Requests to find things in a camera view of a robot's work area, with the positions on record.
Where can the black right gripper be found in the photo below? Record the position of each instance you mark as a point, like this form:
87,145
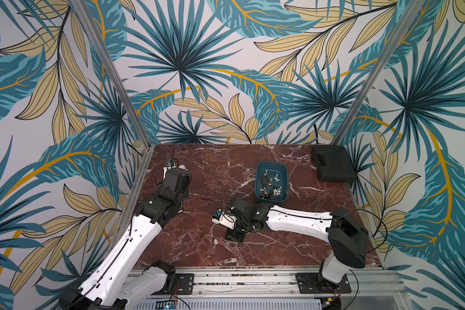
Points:
232,211

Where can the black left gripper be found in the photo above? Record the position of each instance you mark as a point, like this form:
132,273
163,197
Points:
186,192

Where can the teal plastic storage box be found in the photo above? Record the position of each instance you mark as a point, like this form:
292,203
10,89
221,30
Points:
271,182

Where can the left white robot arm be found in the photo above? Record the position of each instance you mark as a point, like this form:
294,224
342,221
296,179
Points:
108,287

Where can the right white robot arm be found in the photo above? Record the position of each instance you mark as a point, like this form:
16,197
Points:
347,237

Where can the black plastic tool case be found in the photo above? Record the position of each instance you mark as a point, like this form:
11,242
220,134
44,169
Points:
333,164

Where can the aluminium frame rail front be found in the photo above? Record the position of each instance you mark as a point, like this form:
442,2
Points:
276,288

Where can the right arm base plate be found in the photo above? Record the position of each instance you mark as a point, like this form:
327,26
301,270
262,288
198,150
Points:
313,283

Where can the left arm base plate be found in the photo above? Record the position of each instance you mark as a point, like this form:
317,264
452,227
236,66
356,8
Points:
180,284

